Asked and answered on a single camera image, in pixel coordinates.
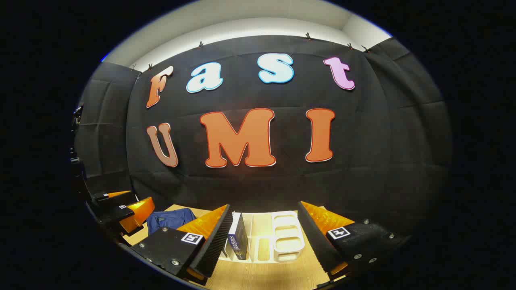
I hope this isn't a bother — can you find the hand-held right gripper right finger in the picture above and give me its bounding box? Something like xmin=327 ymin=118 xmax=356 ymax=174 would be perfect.
xmin=298 ymin=201 xmax=412 ymax=282

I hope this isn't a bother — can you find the night city cover book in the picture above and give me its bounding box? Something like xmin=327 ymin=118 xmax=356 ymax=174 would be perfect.
xmin=228 ymin=212 xmax=250 ymax=261

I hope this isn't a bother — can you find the white bookshelf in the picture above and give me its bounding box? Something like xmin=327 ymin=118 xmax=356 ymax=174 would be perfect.
xmin=220 ymin=210 xmax=307 ymax=265

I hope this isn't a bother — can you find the black backdrop cloth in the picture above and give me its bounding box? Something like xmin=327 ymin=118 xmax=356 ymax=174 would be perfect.
xmin=75 ymin=35 xmax=454 ymax=226

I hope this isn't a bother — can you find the blue schoolbag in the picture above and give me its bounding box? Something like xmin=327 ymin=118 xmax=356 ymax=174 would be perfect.
xmin=146 ymin=208 xmax=197 ymax=236

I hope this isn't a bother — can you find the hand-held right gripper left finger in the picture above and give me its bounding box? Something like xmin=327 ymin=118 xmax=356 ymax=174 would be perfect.
xmin=129 ymin=203 xmax=234 ymax=286

